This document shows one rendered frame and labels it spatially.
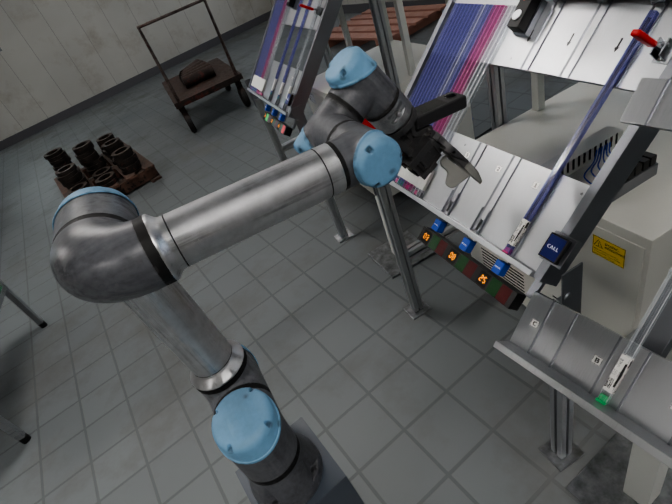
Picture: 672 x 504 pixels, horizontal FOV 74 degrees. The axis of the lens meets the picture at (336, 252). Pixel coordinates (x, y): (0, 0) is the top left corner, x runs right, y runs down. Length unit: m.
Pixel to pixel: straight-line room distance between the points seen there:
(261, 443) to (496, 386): 1.02
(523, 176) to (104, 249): 0.82
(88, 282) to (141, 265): 0.07
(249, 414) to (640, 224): 0.96
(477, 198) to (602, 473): 0.85
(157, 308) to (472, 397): 1.16
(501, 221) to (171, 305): 0.70
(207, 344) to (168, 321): 0.09
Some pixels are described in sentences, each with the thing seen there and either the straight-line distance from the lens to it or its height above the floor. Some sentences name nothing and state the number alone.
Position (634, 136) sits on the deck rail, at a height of 0.93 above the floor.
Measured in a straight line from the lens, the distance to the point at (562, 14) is 1.20.
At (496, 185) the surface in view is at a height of 0.80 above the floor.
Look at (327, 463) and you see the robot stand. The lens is 1.00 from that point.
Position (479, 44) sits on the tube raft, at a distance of 1.30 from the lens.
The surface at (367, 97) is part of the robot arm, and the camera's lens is 0.76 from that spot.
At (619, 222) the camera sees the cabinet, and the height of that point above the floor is 0.62.
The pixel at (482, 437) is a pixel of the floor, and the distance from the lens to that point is 1.58.
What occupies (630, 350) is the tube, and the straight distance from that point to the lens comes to 0.78.
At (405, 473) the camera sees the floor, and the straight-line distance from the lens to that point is 1.56.
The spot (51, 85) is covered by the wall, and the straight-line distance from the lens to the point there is 8.68.
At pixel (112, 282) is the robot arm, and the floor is 1.14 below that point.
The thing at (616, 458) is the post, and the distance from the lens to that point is 1.56.
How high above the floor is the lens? 1.41
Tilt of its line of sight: 37 degrees down
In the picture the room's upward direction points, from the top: 22 degrees counter-clockwise
